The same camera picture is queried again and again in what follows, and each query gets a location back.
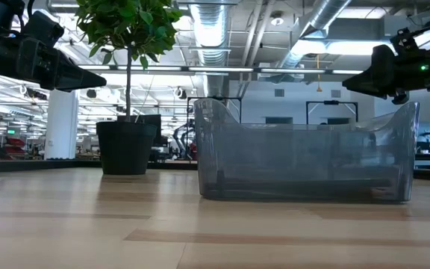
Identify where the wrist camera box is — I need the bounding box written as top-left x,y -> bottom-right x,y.
22,10 -> 66,49
390,26 -> 427,52

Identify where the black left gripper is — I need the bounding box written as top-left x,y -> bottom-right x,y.
0,37 -> 108,93

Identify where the grey translucent plastic bin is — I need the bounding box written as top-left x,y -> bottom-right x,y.
193,98 -> 421,205

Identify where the large silver ventilation duct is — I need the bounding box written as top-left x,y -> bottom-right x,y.
276,0 -> 353,70

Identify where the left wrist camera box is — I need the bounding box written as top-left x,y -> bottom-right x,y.
22,10 -> 66,49

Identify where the long ceiling light strip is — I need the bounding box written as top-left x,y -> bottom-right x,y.
76,64 -> 365,75

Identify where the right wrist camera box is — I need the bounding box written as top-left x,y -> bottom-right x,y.
390,26 -> 427,52

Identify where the black aluminium table frame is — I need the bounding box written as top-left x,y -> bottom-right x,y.
0,158 -> 430,184

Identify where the white building pillar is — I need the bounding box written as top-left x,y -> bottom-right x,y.
44,89 -> 79,161

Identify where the yellow hanging pendant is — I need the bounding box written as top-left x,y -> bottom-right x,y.
315,54 -> 323,93

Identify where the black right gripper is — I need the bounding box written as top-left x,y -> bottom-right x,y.
342,44 -> 430,101

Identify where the green potted plant black pot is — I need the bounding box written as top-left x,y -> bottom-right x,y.
73,0 -> 184,176

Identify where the round ceiling sensor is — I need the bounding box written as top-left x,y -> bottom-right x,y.
269,12 -> 285,27

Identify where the ribbed silver ventilation duct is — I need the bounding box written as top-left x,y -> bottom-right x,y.
188,0 -> 234,98

